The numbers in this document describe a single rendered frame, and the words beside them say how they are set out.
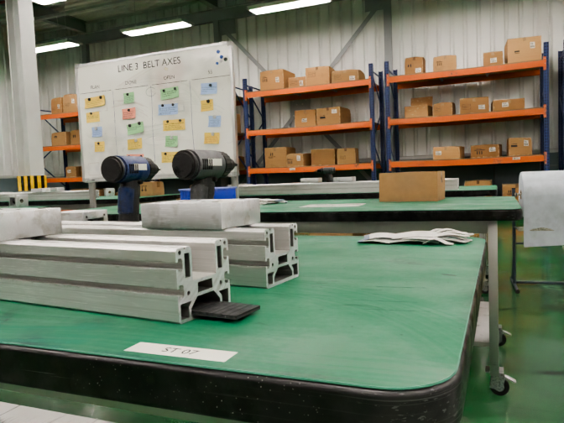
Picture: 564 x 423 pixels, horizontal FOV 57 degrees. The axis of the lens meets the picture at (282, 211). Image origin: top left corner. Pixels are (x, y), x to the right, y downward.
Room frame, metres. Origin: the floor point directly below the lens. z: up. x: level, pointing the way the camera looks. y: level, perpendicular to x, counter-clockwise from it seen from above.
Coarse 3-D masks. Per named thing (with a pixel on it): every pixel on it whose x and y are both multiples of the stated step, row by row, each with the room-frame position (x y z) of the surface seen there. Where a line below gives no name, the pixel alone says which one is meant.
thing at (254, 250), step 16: (64, 224) 1.06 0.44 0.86; (80, 224) 1.03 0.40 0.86; (96, 224) 1.01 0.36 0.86; (112, 224) 0.99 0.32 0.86; (128, 224) 0.97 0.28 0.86; (256, 224) 0.83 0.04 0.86; (272, 224) 0.82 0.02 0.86; (288, 224) 0.81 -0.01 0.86; (240, 240) 0.77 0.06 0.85; (256, 240) 0.76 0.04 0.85; (272, 240) 0.76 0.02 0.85; (288, 240) 0.80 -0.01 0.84; (240, 256) 0.76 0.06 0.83; (256, 256) 0.75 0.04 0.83; (272, 256) 0.76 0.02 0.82; (288, 256) 0.80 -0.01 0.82; (240, 272) 0.76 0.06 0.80; (256, 272) 0.75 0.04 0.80; (272, 272) 0.76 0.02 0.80; (288, 272) 0.81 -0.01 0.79
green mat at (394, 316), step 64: (320, 256) 1.02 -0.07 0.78; (384, 256) 0.98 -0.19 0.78; (448, 256) 0.95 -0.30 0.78; (0, 320) 0.63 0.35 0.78; (64, 320) 0.61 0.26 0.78; (128, 320) 0.60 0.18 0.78; (192, 320) 0.59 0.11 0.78; (256, 320) 0.58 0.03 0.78; (320, 320) 0.57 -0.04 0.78; (384, 320) 0.56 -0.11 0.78; (448, 320) 0.55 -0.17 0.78; (384, 384) 0.39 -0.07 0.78
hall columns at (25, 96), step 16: (16, 0) 8.66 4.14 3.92; (16, 16) 8.67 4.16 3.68; (32, 16) 8.70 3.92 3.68; (16, 32) 8.68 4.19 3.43; (32, 32) 8.68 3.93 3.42; (16, 48) 8.68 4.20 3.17; (32, 48) 8.66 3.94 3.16; (16, 64) 8.67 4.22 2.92; (32, 64) 8.64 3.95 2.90; (16, 80) 8.64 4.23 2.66; (32, 80) 8.62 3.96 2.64; (16, 96) 8.62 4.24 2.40; (32, 96) 8.59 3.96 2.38; (16, 112) 8.60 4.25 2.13; (32, 112) 8.57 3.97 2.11; (16, 128) 8.58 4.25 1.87; (32, 128) 8.55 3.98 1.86; (16, 144) 8.57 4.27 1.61; (32, 144) 8.53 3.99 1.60; (32, 160) 8.51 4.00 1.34; (32, 176) 8.46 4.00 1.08
